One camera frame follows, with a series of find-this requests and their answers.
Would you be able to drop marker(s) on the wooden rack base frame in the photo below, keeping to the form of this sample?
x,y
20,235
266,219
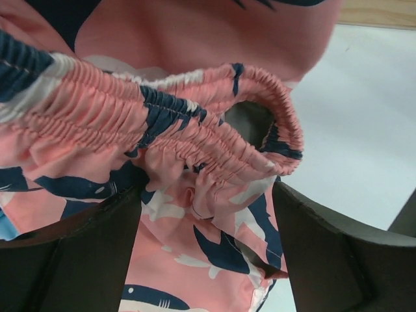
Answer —
x,y
393,14

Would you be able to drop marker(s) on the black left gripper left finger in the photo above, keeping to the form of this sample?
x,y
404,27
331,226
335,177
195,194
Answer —
x,y
77,264

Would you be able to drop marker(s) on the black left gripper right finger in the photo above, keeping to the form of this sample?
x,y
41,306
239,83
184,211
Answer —
x,y
336,263

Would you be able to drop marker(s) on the light blue garment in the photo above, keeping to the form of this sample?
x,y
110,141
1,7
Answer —
x,y
8,231

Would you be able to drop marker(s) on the pink shark print shorts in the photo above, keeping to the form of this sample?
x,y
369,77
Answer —
x,y
192,95

